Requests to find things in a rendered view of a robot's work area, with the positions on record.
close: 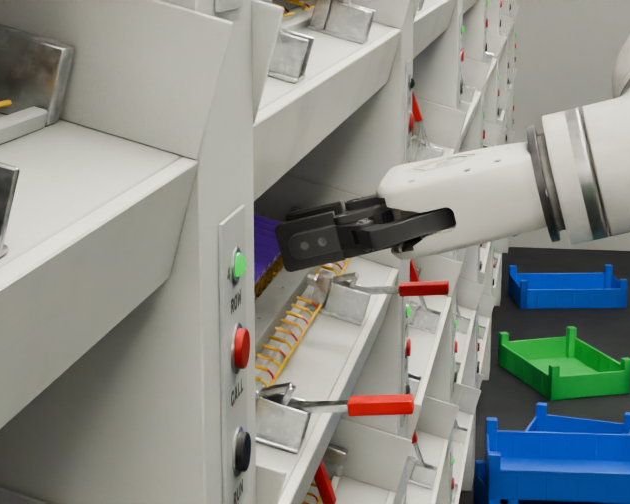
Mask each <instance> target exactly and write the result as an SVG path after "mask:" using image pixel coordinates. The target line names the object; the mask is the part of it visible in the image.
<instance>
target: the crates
mask: <svg viewBox="0 0 630 504"><path fill-rule="evenodd" d="M612 269H613V266H612V265H611V264H605V266H604V273H517V266H516V265H509V287H508V292H509V293H510V295H511V296H512V298H513V299H514V300H515V302H516V303H517V305H518V306H519V308H520V309H570V308H627V291H628V280H627V279H619V280H618V279H617V278H616V277H615V276H613V275H612ZM576 334H577V328H576V327H574V326H568V327H566V336H564V337H552V338H541V339H529V340H517V341H509V333H507V332H499V341H498V364H499V365H501V366H502V367H503V368H505V369H506V370H508V371H509V372H511V373H512V374H513V375H515V376H516V377H518V378H519V379H521V380H522V381H523V382H525V383H526V384H528V385H529V386H531V387H532V388H534V389H535V390H536V391H538V392H539V393H541V394H542V395H544V396H545V397H546V398H548V399H549V400H551V401H554V400H564V399H574V398H584V397H595V396H605V395H615V394H625V393H630V358H629V357H626V358H621V363H619V362H618V361H616V360H614V359H612V358H611V357H609V356H607V355H606V354H604V353H602V352H600V351H599V350H597V349H595V348H593V347H592V346H590V345H588V344H587V343H585V342H583V341H581V340H580V339H578V338H576ZM474 502H475V503H476V504H630V412H626V413H625V415H624V423H617V422H608V421H599V420H591V419H582V418H573V417H565V416H556V415H547V403H542V402H538V403H537V404H536V416H535V417H534V419H533V420H532V421H531V423H530V424H529V426H528V427H527V429H526V430H525V431H511V430H497V418H496V417H487V418H486V444H485V460H475V468H474Z"/></svg>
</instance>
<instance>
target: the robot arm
mask: <svg viewBox="0 0 630 504"><path fill-rule="evenodd" d="M611 82H612V95H613V99H612V100H607V101H603V102H599V103H595V104H591V105H586V106H582V107H581V110H580V108H579V107H578V108H574V109H570V110H566V111H561V112H557V113H553V114H549V115H545V116H542V123H543V129H544V133H541V134H537V131H536V128H535V126H534V125H533V126H529V127H526V133H527V140H528V142H522V143H514V144H506V145H500V146H494V147H488V148H483V149H478V150H473V151H468V152H463V153H458V154H453V155H448V156H443V157H438V158H434V159H428V160H423V161H418V162H413V163H408V164H403V165H398V166H395V167H393V168H391V169H390V170H389V171H388V173H387V174H386V175H385V177H384V178H383V180H382V181H381V183H380V185H379V186H378V189H377V191H376V194H375V195H370V196H365V197H361V198H356V199H352V200H349V201H346V202H344V203H343V200H340V201H336V202H332V203H327V204H323V205H319V206H315V207H310V208H306V209H302V210H297V211H293V212H290V213H289V214H288V215H287V216H286V222H284V223H280V224H278V225H277V226H276V228H275V234H276V238H277V242H278V245H279V249H280V253H281V257H282V260H283V264H284V268H285V270H286V271H288V272H294V271H299V270H303V269H308V268H312V267H316V266H321V265H325V264H330V263H334V262H339V261H343V260H346V258H352V257H356V256H360V255H364V254H368V253H372V252H376V251H381V250H385V249H389V248H392V249H391V253H392V254H393V255H394V256H395V257H397V258H399V259H401V260H406V259H413V258H420V257H425V256H430V255H435V254H440V253H445V252H449V251H454V250H458V249H462V248H467V247H471V246H475V245H479V244H483V243H487V242H491V241H495V240H499V239H503V238H507V237H511V236H517V235H519V234H522V233H526V232H530V231H534V230H537V229H541V228H545V227H547V229H548V232H549V235H550V238H551V241H552V242H556V241H560V240H561V238H560V231H562V230H566V231H567V235H568V238H569V241H570V244H571V245H575V244H580V243H585V242H589V241H594V240H598V239H603V238H607V237H609V236H610V237H611V236H616V235H620V234H625V233H629V232H630V34H629V36H628V37H627V39H626V40H625V42H624V44H623V45H622V47H621V49H620V51H619V53H618V55H617V57H616V60H615V63H614V67H613V71H612V79H611ZM581 112H582V114H581ZM582 117H583V118H582ZM344 204H345V207H346V210H345V207H344ZM607 228H608V229H607ZM608 232H609V234H608Z"/></svg>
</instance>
